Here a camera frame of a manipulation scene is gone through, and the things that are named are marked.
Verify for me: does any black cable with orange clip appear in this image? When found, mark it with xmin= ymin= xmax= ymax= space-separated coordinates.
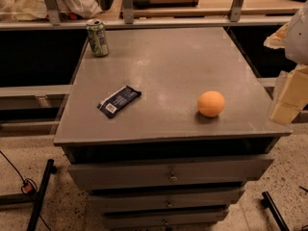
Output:
xmin=0 ymin=149 xmax=52 ymax=231

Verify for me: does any black stand leg right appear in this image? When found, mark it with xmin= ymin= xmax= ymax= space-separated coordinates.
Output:
xmin=262 ymin=192 xmax=290 ymax=231

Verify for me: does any white cloth pile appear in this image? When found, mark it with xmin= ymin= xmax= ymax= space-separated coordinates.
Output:
xmin=0 ymin=0 xmax=102 ymax=21

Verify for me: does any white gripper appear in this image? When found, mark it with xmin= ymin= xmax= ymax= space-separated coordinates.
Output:
xmin=264 ymin=1 xmax=308 ymax=125

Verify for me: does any green soda can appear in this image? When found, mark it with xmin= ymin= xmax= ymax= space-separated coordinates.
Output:
xmin=87 ymin=19 xmax=109 ymax=57

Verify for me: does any black stand leg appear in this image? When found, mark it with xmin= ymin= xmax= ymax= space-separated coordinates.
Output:
xmin=262 ymin=192 xmax=290 ymax=231
xmin=27 ymin=159 xmax=57 ymax=231

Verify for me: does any dark blue snack wrapper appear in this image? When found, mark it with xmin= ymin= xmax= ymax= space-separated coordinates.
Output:
xmin=97 ymin=86 xmax=141 ymax=118

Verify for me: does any black stand leg left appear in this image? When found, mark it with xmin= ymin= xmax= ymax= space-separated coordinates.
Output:
xmin=27 ymin=159 xmax=57 ymax=231

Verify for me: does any grey drawer cabinet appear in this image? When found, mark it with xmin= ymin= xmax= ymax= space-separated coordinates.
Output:
xmin=54 ymin=28 xmax=291 ymax=229

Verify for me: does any orange fruit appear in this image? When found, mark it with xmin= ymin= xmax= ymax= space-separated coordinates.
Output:
xmin=197 ymin=90 xmax=225 ymax=117

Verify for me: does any grey metal railing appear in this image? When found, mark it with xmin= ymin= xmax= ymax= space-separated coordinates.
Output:
xmin=0 ymin=0 xmax=308 ymax=32

